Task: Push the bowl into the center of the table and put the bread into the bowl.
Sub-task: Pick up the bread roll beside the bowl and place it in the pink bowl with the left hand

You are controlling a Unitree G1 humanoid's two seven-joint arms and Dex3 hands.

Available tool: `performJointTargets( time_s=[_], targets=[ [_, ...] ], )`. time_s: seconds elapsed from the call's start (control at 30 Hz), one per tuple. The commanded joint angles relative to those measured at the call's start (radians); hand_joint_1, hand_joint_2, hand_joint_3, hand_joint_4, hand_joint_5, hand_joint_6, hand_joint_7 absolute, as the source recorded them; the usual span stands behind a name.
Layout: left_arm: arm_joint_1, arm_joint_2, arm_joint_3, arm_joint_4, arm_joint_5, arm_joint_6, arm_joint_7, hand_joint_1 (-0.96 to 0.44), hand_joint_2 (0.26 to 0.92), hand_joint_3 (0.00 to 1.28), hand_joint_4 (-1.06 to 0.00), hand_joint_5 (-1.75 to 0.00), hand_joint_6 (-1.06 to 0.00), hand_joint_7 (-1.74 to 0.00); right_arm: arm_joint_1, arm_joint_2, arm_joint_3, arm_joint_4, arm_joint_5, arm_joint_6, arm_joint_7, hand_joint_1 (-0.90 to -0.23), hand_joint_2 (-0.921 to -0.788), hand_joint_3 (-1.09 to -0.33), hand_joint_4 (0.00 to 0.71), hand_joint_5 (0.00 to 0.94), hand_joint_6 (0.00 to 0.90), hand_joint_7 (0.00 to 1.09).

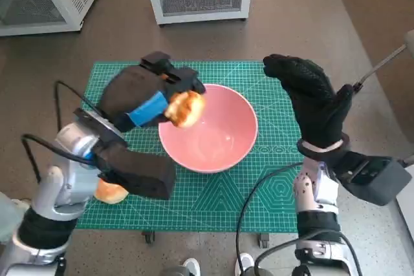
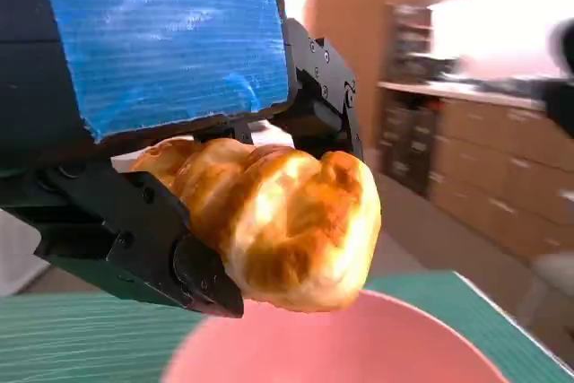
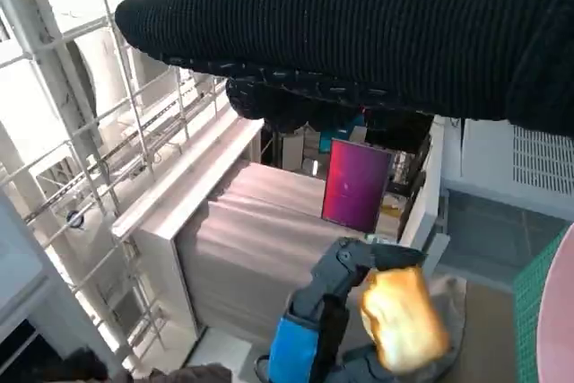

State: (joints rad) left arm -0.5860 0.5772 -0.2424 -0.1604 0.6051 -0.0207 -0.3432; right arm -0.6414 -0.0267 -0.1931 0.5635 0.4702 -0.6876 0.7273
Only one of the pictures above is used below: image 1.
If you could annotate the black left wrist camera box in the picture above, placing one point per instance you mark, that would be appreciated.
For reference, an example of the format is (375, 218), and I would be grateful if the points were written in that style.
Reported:
(139, 169)

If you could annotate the orange toy bread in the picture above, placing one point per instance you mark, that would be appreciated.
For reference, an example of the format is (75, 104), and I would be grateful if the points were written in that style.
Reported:
(111, 193)
(186, 108)

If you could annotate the green cutting mat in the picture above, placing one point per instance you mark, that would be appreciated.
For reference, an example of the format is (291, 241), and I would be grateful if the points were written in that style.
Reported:
(194, 198)

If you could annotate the black left hand blue tape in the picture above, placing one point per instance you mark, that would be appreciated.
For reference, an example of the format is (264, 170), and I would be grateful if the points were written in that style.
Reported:
(129, 95)

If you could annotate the black table caster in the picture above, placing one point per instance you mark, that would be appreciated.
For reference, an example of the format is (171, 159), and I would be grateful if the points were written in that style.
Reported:
(148, 238)
(263, 240)

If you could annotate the pink bowl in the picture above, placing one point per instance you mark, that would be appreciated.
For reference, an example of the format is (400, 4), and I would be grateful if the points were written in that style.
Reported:
(220, 140)

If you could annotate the black knitted gloved right hand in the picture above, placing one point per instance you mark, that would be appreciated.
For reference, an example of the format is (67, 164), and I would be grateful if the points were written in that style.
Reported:
(317, 108)

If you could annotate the person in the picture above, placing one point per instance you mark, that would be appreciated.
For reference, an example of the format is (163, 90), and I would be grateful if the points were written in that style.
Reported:
(6, 221)

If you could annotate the white flat panel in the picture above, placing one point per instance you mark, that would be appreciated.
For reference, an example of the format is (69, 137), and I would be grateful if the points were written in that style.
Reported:
(408, 211)

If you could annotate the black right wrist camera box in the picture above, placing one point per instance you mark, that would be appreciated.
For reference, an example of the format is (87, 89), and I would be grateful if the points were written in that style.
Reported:
(375, 179)

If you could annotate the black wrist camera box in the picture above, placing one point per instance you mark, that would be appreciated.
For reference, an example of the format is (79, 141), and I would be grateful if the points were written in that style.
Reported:
(139, 169)
(375, 179)

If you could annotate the white shoe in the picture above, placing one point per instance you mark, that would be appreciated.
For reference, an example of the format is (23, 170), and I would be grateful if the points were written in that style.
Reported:
(242, 264)
(192, 268)

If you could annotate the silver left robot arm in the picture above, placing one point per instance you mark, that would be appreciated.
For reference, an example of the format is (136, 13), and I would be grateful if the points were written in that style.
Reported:
(74, 140)

